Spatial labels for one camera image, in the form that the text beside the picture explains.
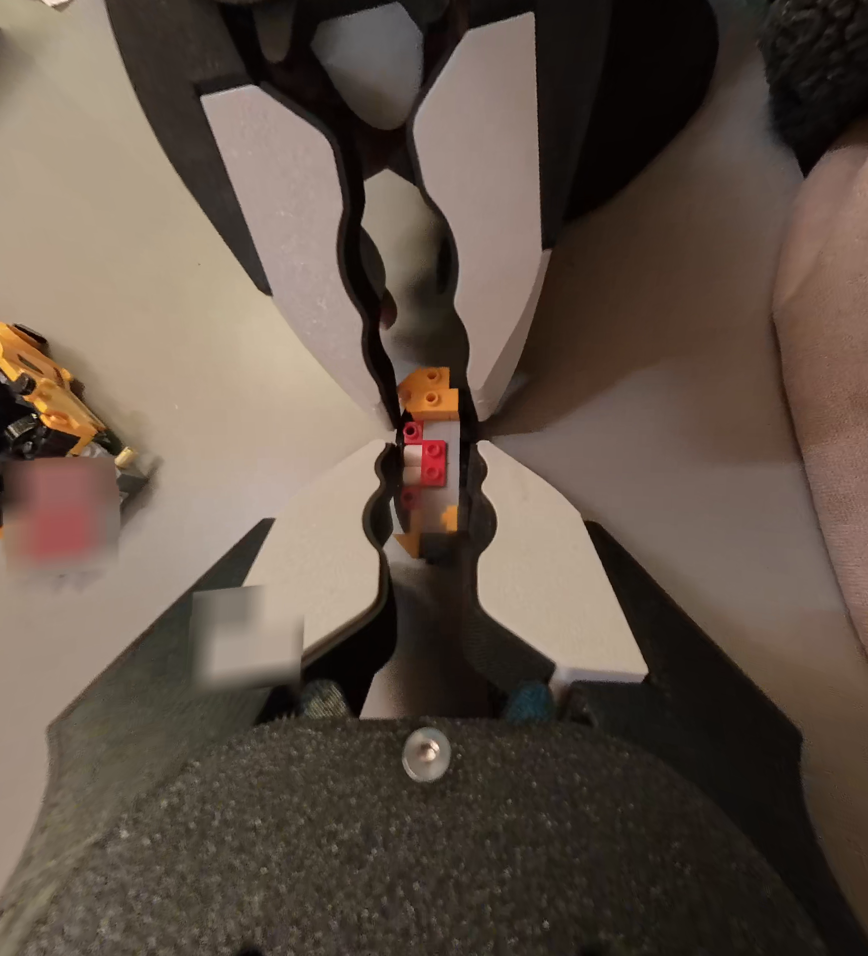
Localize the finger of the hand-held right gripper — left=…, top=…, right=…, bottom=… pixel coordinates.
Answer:
left=407, top=11, right=554, bottom=419
left=201, top=81, right=399, bottom=434

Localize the black red orange lego subassembly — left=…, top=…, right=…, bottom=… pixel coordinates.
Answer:
left=392, top=366, right=472, bottom=569

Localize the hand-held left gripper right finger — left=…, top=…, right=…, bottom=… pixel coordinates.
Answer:
left=461, top=439, right=647, bottom=684

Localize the orange lego car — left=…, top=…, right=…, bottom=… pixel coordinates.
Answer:
left=0, top=308, right=151, bottom=539

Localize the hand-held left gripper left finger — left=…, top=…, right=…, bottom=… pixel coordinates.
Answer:
left=253, top=441, right=399, bottom=716

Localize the beige sweatshirt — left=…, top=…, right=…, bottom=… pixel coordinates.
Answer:
left=770, top=105, right=868, bottom=725

